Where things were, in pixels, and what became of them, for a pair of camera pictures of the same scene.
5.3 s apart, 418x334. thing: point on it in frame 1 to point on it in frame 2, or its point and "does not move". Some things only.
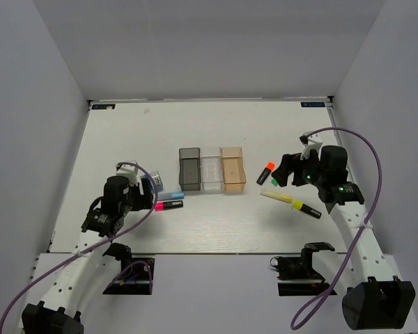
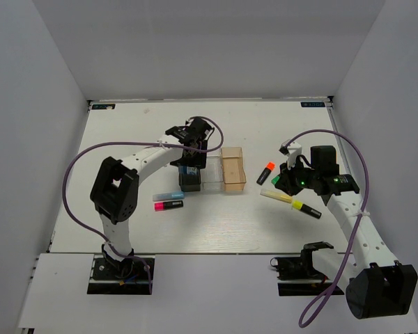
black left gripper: (148, 195) to (198, 161)
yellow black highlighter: (299, 205) does not move
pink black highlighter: (161, 206) does not move
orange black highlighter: (270, 167) does not move
